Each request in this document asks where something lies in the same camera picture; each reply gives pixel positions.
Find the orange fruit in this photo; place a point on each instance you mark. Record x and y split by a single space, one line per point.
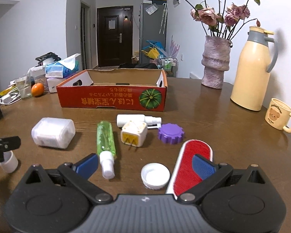
37 89

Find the yellow and blue bags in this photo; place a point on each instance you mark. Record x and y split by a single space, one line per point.
154 49

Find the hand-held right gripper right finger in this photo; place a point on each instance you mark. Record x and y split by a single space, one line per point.
203 167

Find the purple gear-shaped lid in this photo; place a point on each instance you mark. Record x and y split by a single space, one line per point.
171 134

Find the white paper box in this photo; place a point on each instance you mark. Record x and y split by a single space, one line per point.
54 85

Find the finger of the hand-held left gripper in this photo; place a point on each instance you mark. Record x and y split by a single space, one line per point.
4 143

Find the clear folded umbrella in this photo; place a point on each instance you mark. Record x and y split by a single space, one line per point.
163 17

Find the small white cup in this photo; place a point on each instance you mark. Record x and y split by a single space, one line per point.
10 163

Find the white wall card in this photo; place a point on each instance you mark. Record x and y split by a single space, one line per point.
176 2

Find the translucent white plastic case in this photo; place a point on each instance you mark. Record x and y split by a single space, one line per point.
53 132

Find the white storage trolley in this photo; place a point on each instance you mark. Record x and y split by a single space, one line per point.
168 64

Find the green spray bottle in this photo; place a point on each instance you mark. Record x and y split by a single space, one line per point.
106 138

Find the pink stone vase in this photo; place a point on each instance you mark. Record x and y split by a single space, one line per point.
214 63

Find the dark brown door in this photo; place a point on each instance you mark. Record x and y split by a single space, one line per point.
114 38

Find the white spray bottle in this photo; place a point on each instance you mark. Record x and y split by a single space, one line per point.
129 119

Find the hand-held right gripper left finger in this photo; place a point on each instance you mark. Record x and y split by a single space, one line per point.
87 166

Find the cream bear mug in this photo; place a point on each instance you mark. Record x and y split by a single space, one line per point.
277 115

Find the blue tissue box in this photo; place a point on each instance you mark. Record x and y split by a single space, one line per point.
60 69

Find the grey refrigerator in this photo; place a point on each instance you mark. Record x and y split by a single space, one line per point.
151 29

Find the wide white bottle cap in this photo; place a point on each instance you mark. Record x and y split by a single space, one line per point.
155 176

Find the black bag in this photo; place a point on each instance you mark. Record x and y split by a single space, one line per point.
140 66

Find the red lint brush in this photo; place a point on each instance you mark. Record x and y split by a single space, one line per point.
186 157

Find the cream thermos jug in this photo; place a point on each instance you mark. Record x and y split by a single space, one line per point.
251 77

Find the dried pink roses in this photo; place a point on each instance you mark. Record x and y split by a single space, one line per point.
209 15

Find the brown floor carton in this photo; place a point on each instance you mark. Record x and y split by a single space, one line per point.
135 58

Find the orange cardboard box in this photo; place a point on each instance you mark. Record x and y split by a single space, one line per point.
106 99

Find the white power adapter plug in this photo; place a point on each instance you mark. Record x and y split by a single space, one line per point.
134 133

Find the clear glass cup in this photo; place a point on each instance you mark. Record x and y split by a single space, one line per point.
23 87

